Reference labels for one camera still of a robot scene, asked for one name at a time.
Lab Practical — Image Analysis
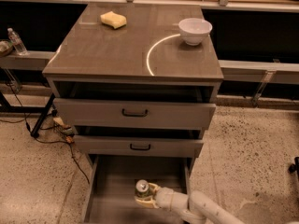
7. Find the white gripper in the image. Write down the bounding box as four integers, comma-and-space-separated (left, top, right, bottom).
135, 183, 189, 213

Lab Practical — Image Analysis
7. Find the green soda can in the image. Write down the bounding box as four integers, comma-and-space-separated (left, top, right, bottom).
135, 179, 150, 200

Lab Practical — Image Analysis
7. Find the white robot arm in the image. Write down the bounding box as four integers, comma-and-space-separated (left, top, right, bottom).
135, 179, 245, 224

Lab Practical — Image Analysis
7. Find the bottom grey open drawer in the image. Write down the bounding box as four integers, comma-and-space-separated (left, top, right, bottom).
81, 155, 189, 224

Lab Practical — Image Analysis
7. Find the middle grey drawer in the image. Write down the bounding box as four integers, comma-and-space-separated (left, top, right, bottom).
75, 135, 203, 158

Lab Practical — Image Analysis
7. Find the top grey drawer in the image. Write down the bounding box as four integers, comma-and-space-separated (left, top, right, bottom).
54, 98, 216, 130

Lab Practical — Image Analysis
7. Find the grey drawer cabinet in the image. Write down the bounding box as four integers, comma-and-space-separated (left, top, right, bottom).
42, 2, 224, 105

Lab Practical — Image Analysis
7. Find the black table leg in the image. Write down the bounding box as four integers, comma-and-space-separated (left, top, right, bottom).
30, 94, 55, 138

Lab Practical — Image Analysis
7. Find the black chair caster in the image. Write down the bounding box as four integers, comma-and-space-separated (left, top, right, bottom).
288, 157, 299, 179

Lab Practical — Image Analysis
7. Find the white ceramic bowl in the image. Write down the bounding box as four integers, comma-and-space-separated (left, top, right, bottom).
178, 18, 212, 46

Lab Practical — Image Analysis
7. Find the yellow sponge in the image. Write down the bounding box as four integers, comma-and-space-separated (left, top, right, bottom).
100, 11, 127, 29

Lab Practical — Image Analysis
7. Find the clear plastic water bottle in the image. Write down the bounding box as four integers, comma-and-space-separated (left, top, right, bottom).
7, 28, 28, 55

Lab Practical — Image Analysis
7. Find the small bowl on shelf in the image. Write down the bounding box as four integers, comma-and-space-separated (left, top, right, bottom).
0, 40, 13, 57

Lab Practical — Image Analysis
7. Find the black floor cable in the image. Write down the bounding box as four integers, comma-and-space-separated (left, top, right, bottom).
0, 81, 91, 185

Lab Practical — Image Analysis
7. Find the grey wall ledge rail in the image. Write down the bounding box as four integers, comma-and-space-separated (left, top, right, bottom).
0, 51, 299, 85

